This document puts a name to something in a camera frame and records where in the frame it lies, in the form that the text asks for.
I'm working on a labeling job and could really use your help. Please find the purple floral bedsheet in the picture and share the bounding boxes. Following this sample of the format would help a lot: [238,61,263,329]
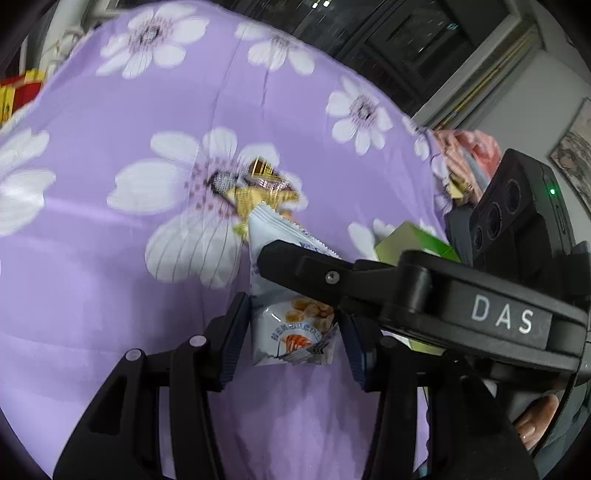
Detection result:
[0,0,455,480]

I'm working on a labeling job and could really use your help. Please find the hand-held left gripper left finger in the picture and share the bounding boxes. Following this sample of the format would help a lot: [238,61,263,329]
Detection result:
[53,292,252,480]

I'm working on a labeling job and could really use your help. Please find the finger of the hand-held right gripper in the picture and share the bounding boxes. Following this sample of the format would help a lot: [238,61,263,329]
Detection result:
[256,240,402,328]

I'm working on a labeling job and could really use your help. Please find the pink garment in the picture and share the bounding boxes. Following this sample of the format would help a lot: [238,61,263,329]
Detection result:
[434,129,504,185]

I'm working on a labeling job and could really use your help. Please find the red yellow box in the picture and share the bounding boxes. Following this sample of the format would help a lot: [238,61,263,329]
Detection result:
[0,68,47,127]

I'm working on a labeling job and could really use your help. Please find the dark window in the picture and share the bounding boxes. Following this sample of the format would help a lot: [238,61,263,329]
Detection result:
[217,0,541,116]

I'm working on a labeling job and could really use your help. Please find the white blue snack packet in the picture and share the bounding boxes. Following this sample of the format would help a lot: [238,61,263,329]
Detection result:
[247,202,342,367]

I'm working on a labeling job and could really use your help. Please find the framed wall picture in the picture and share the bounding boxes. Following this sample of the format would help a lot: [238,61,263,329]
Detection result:
[549,97,591,213]

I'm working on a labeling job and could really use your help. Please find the person's right hand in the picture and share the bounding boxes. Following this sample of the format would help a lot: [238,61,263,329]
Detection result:
[512,392,561,450]

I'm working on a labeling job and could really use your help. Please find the yellow snack packet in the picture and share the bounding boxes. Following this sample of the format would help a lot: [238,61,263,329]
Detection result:
[226,185,301,238]

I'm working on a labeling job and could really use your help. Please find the green cardboard box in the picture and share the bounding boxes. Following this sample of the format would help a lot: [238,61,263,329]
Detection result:
[374,220,462,357]

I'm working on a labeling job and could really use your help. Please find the gold brown snack packet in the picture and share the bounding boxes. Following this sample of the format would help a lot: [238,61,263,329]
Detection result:
[235,157,301,204]

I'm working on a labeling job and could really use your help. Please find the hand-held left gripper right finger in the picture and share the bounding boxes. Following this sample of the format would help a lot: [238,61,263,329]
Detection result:
[339,314,539,480]

